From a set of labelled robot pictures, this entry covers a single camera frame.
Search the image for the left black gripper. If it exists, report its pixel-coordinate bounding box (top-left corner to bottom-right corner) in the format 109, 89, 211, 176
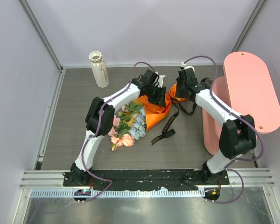
146, 85, 166, 108

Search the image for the orange wrapping paper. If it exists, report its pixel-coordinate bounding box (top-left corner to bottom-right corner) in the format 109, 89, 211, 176
132, 84, 177, 131

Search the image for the black ribbon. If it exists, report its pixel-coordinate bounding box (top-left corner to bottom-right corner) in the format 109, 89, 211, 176
151, 97, 197, 145

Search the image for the artificial flower bunch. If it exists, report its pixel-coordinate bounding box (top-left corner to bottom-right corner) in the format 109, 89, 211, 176
108, 99, 147, 151

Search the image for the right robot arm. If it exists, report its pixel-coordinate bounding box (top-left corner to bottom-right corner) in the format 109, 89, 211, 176
175, 68, 256, 184

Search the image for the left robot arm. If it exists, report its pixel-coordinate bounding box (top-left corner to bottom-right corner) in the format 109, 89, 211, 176
63, 69, 166, 186

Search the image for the white ribbed vase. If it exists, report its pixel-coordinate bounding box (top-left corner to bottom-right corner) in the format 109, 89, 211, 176
89, 51, 109, 88

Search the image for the pink two-tier shelf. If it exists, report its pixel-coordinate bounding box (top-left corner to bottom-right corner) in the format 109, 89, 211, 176
202, 52, 280, 155

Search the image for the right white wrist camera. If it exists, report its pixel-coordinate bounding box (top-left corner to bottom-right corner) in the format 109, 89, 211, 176
180, 62, 195, 72

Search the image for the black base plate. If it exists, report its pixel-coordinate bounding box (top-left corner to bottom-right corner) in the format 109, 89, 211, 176
63, 169, 230, 191

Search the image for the aluminium rail frame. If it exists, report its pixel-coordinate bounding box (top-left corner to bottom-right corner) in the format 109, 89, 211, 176
14, 0, 280, 224

